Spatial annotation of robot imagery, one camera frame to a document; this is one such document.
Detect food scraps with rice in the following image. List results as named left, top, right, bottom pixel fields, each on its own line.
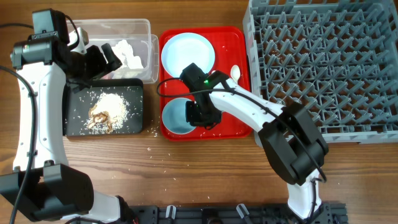
left=85, top=93, right=129, bottom=134

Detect grey dishwasher rack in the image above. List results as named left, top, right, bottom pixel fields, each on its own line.
left=243, top=0, right=397, bottom=144

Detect red serving tray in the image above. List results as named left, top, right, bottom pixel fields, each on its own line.
left=159, top=26, right=252, bottom=141

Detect light blue small bowl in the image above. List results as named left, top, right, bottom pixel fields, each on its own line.
left=162, top=98, right=195, bottom=134

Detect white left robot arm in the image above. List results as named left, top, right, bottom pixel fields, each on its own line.
left=1, top=9, right=139, bottom=223

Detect white plastic spoon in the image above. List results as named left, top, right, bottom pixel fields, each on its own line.
left=230, top=65, right=241, bottom=83

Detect light blue plate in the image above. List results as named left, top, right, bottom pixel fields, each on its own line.
left=161, top=32, right=215, bottom=78

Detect white paper napkin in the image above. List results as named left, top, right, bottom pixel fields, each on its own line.
left=111, top=40, right=144, bottom=79

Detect black food waste tray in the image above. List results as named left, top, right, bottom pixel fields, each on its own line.
left=63, top=78, right=144, bottom=136

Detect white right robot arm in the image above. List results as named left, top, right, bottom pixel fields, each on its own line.
left=178, top=63, right=329, bottom=223

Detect clear plastic waste bin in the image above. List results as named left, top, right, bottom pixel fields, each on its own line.
left=74, top=19, right=159, bottom=84

